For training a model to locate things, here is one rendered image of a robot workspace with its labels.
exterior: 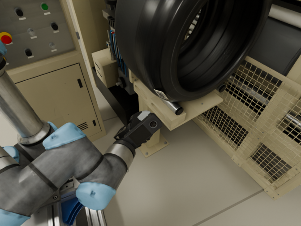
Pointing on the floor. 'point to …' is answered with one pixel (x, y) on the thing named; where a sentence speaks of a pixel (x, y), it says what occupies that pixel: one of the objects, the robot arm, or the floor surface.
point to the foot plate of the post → (147, 152)
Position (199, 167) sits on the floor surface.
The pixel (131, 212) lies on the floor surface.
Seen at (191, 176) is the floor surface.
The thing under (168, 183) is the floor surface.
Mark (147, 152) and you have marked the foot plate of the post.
